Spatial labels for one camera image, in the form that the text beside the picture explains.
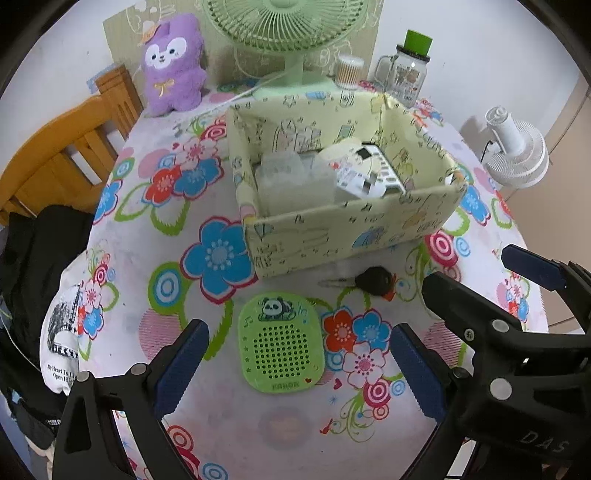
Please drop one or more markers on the green panda speaker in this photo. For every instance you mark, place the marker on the green panda speaker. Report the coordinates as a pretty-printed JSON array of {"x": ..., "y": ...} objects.
[{"x": 281, "y": 346}]

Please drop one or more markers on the clear box of floss picks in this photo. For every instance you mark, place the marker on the clear box of floss picks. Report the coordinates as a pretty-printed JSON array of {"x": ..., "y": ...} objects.
[{"x": 291, "y": 184}]

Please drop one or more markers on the purple plush toy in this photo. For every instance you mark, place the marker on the purple plush toy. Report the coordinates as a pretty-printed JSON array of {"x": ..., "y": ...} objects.
[{"x": 173, "y": 74}]

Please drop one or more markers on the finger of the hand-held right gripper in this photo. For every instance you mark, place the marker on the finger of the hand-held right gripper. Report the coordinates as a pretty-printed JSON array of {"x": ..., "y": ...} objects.
[
  {"x": 531, "y": 267},
  {"x": 461, "y": 304}
]

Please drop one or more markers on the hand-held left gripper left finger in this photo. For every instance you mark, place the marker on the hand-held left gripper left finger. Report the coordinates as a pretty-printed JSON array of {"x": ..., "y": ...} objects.
[{"x": 182, "y": 364}]

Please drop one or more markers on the black car key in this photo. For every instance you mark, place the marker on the black car key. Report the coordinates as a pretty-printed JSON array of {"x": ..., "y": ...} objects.
[{"x": 374, "y": 279}]

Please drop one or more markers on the yellow patterned storage box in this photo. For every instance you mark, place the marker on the yellow patterned storage box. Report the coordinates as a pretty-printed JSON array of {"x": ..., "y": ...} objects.
[{"x": 323, "y": 240}]

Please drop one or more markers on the dark bag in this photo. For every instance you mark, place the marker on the dark bag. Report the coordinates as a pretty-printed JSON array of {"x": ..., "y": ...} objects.
[{"x": 23, "y": 406}]

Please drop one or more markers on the white printed tote bag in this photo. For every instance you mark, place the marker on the white printed tote bag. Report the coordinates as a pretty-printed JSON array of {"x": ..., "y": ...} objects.
[{"x": 64, "y": 323}]

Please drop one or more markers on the blue printed card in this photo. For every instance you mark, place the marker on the blue printed card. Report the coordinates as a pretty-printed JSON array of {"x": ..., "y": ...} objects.
[{"x": 92, "y": 81}]

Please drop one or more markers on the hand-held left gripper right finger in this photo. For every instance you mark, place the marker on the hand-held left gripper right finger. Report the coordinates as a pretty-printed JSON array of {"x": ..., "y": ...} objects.
[{"x": 415, "y": 374}]

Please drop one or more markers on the glass mug with green lid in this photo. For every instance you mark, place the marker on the glass mug with green lid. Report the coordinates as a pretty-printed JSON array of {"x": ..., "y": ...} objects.
[{"x": 406, "y": 76}]

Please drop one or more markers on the white remote control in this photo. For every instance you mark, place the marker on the white remote control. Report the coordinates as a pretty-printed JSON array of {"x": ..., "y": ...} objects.
[{"x": 385, "y": 173}]

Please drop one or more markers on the wooden chair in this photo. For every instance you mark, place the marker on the wooden chair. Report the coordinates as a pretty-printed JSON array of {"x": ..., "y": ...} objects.
[{"x": 51, "y": 152}]

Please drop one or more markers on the green desk fan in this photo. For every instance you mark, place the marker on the green desk fan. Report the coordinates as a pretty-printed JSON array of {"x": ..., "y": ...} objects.
[{"x": 286, "y": 27}]

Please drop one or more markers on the clear cotton swab container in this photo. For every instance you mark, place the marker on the clear cotton swab container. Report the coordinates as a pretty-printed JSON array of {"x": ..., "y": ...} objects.
[{"x": 348, "y": 71}]

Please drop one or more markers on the white floor fan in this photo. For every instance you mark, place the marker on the white floor fan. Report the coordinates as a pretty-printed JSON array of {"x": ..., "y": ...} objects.
[{"x": 517, "y": 157}]

